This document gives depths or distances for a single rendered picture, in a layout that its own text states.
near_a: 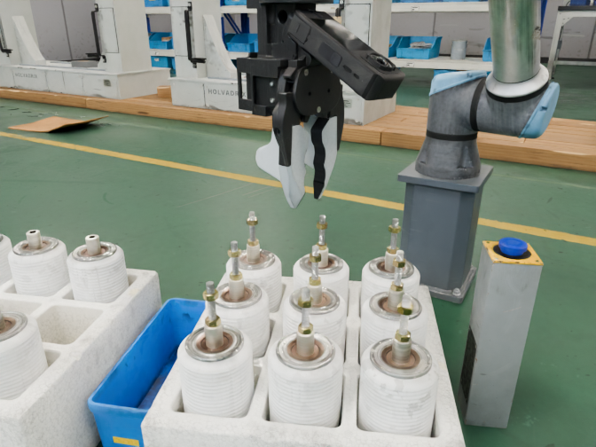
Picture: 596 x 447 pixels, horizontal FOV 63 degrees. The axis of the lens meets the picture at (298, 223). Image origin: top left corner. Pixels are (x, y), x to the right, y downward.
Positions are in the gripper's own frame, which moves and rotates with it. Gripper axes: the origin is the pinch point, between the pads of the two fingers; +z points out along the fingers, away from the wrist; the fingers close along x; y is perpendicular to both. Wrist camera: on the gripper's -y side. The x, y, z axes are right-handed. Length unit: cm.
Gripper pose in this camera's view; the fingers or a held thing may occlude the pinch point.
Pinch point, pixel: (310, 192)
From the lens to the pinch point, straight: 52.4
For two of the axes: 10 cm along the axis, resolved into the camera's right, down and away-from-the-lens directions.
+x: -6.6, 2.9, -6.9
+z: 0.0, 9.2, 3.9
